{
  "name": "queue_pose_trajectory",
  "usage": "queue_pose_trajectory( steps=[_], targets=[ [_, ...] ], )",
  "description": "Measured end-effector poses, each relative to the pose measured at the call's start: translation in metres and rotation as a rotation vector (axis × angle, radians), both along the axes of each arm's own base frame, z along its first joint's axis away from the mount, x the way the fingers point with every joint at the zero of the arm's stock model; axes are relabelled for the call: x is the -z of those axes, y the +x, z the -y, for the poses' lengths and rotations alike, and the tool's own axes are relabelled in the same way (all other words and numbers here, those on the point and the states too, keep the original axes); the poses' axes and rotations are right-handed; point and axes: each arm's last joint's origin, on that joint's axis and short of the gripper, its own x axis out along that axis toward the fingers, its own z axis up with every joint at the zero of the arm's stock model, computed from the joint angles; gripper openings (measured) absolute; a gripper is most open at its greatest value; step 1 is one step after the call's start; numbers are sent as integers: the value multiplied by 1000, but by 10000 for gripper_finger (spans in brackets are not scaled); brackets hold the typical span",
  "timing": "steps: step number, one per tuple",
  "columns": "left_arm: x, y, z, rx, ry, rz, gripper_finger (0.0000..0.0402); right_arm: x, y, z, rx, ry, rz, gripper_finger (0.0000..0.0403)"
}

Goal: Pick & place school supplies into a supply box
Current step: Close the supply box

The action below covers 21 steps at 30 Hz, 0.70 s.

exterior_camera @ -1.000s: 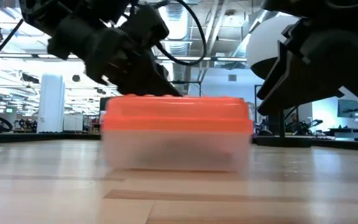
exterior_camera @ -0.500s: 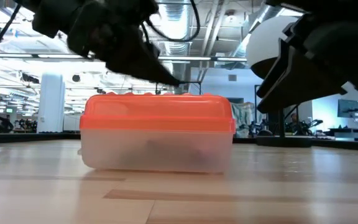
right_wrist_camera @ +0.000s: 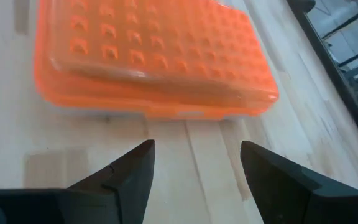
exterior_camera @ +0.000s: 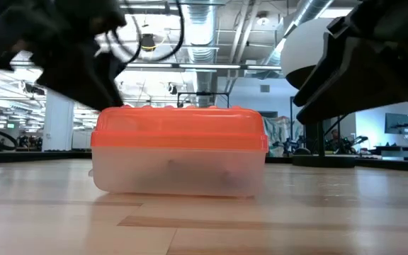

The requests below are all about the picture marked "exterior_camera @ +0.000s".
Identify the black overhead camera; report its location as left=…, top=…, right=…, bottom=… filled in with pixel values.
left=140, top=33, right=157, bottom=51

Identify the pale draped cloth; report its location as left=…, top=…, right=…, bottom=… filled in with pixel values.
left=262, top=115, right=299, bottom=157

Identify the white globe lamp black base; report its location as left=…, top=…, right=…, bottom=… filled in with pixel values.
left=279, top=17, right=357, bottom=169

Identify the background desk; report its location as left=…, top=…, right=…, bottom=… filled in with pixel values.
left=373, top=144, right=408, bottom=159

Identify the clear plastic supply box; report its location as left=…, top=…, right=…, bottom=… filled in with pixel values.
left=88, top=146, right=268, bottom=198

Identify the white cabinet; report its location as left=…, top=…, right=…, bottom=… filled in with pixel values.
left=72, top=130, right=94, bottom=151

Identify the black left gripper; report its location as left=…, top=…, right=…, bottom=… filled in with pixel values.
left=0, top=0, right=128, bottom=112

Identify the white building column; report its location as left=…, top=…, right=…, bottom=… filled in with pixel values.
left=42, top=88, right=76, bottom=152

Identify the person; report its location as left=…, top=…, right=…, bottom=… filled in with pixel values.
left=329, top=128, right=345, bottom=149

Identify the orange plastic box lid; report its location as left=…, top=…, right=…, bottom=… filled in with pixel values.
left=89, top=104, right=270, bottom=154

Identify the wall mounted monitor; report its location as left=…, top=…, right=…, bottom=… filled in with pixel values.
left=384, top=113, right=408, bottom=135

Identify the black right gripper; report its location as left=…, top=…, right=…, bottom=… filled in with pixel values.
left=292, top=0, right=408, bottom=125

